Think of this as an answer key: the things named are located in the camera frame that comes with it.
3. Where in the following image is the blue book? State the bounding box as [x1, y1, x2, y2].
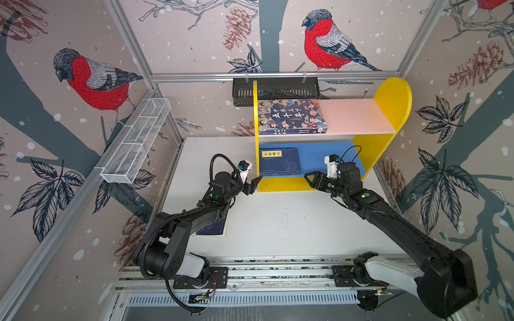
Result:
[259, 147, 302, 177]
[196, 217, 227, 238]

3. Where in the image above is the large illustrated box book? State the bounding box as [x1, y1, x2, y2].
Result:
[258, 99, 328, 135]

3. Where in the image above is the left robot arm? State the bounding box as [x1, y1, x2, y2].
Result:
[133, 171, 262, 288]

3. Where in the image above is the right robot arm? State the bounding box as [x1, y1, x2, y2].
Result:
[304, 161, 478, 318]

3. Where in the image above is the yellow pink blue bookshelf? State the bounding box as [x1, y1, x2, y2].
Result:
[253, 78, 412, 179]

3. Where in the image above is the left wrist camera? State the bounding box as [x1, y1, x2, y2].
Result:
[238, 160, 252, 184]

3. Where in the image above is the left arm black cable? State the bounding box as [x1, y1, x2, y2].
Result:
[208, 153, 240, 185]

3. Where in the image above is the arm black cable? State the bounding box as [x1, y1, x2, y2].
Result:
[340, 144, 363, 163]
[208, 153, 240, 185]

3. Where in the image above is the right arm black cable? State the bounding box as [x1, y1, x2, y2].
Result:
[340, 144, 363, 163]

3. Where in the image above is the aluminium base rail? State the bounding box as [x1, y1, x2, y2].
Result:
[108, 256, 434, 308]

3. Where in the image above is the black slotted wall basket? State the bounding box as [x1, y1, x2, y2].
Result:
[232, 77, 321, 107]

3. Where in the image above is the white wire mesh basket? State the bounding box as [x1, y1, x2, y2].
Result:
[100, 98, 171, 184]

